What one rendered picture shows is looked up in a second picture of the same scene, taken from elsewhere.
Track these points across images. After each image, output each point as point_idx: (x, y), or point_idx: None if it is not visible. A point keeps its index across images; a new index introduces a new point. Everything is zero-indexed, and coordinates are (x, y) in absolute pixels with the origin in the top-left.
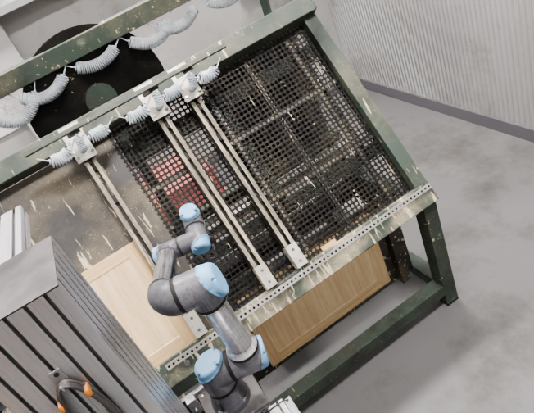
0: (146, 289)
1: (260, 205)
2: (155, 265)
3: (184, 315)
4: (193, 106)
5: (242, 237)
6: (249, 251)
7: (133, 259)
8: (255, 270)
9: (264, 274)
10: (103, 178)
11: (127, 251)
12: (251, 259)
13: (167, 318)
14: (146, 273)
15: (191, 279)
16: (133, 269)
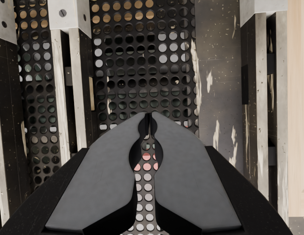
0: None
1: None
2: (275, 155)
3: (281, 11)
4: None
5: (69, 107)
6: (68, 71)
7: (296, 183)
8: (76, 23)
9: (61, 0)
10: None
11: (299, 203)
12: (71, 50)
13: (303, 35)
14: (289, 145)
15: None
16: None
